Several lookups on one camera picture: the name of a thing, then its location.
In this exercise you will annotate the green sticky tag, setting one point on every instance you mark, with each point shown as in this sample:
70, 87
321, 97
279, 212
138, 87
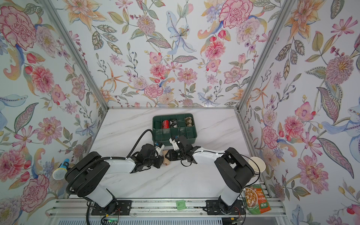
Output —
181, 205

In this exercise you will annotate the striped tan maroon purple sock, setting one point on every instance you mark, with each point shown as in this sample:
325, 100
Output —
166, 160

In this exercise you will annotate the black white argyle rolled sock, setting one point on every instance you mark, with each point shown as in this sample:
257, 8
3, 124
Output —
173, 123

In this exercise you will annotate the red rolled sock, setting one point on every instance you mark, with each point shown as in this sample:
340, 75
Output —
165, 124

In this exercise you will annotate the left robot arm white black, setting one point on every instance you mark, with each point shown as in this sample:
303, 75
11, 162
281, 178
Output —
85, 177

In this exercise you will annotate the stacked paper cups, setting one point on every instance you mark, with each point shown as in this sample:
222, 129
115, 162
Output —
257, 164

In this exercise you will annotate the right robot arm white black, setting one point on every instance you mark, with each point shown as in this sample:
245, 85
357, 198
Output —
232, 166

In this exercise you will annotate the green divided organizer tray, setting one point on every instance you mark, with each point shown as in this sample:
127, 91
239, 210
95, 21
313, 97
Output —
163, 135

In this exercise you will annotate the blue white toy microphone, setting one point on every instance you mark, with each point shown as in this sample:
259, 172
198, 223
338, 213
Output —
59, 173

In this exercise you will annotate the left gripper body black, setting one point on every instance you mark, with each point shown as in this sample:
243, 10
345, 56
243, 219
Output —
153, 162

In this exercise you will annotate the brown checkered rolled sock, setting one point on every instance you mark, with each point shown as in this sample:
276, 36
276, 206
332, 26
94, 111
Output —
189, 121

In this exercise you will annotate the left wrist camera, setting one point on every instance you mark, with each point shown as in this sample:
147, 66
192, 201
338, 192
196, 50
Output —
159, 147

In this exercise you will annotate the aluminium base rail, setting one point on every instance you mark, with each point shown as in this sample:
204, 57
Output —
139, 208

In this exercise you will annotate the green snack packet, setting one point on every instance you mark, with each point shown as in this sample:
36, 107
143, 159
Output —
256, 201

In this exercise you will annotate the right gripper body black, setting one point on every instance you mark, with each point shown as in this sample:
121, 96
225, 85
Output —
177, 155

